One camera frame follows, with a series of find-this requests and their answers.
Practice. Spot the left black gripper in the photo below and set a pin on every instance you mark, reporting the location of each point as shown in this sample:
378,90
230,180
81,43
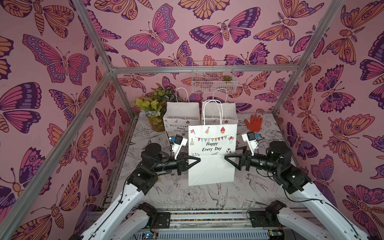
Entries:
182,166

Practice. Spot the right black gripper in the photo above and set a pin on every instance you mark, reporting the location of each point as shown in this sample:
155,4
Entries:
243,162

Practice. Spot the white paper gift bag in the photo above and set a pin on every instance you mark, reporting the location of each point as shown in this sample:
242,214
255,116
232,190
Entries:
211,143

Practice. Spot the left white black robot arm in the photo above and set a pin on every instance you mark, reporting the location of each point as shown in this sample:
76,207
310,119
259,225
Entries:
128,214

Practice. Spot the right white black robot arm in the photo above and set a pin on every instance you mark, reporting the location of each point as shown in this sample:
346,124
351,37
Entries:
298,188

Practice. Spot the red rubber glove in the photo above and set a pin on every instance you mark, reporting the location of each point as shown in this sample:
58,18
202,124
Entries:
254,124

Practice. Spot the potted green leafy plant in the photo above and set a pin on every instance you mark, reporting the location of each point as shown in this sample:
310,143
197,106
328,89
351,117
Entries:
154,106

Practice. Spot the small plant in basket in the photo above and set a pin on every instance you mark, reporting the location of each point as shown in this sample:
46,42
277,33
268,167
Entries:
227,78

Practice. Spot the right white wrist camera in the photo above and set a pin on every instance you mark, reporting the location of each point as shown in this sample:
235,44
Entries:
252,140

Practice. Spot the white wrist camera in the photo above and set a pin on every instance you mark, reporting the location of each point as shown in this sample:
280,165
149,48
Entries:
252,140
177,142

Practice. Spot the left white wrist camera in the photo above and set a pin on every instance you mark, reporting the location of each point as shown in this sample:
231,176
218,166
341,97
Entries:
177,142

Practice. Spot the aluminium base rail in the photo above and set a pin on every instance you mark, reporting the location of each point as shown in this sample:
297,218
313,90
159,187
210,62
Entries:
238,224

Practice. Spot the white wire wall basket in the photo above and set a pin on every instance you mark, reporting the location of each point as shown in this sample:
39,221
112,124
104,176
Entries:
207,79

